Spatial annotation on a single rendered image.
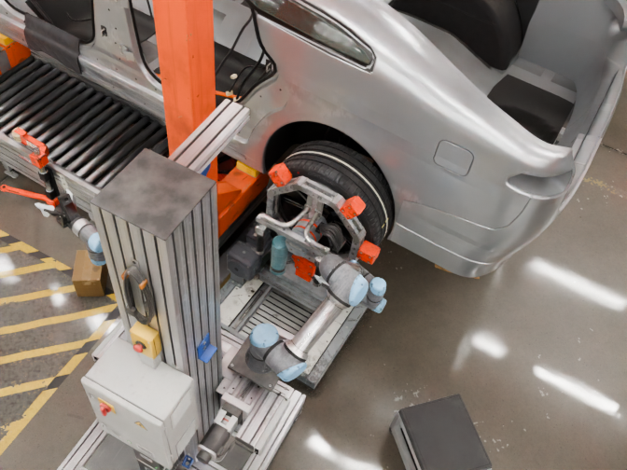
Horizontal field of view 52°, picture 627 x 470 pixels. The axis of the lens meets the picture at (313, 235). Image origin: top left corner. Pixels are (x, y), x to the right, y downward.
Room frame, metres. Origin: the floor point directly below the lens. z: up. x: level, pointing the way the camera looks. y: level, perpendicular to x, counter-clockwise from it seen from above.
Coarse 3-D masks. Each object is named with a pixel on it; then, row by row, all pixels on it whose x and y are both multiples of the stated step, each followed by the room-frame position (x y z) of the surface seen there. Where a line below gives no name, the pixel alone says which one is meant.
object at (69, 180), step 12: (0, 132) 2.74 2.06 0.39; (0, 144) 2.70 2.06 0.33; (12, 144) 2.66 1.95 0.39; (24, 156) 2.63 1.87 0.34; (36, 168) 2.58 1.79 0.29; (60, 168) 2.53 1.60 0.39; (60, 180) 2.51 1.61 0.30; (72, 180) 2.46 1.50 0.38; (84, 180) 2.47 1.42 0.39; (84, 192) 2.42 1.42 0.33; (96, 192) 2.39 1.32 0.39
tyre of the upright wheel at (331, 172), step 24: (312, 144) 2.34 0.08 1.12; (336, 144) 2.32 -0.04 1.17; (288, 168) 2.18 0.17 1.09; (312, 168) 2.14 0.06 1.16; (336, 168) 2.15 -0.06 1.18; (360, 168) 2.19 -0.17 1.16; (360, 192) 2.07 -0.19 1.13; (384, 192) 2.15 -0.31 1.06; (360, 216) 2.01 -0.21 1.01; (384, 216) 2.07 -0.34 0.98
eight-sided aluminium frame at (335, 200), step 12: (300, 180) 2.09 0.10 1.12; (276, 192) 2.11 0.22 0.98; (312, 192) 2.03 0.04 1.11; (324, 192) 2.06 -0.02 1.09; (276, 204) 2.15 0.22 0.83; (336, 204) 1.98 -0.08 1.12; (276, 216) 2.14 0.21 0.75; (288, 228) 2.13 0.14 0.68; (348, 228) 1.94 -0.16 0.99; (360, 228) 1.96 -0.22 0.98; (360, 240) 1.91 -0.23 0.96; (312, 252) 2.06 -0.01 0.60
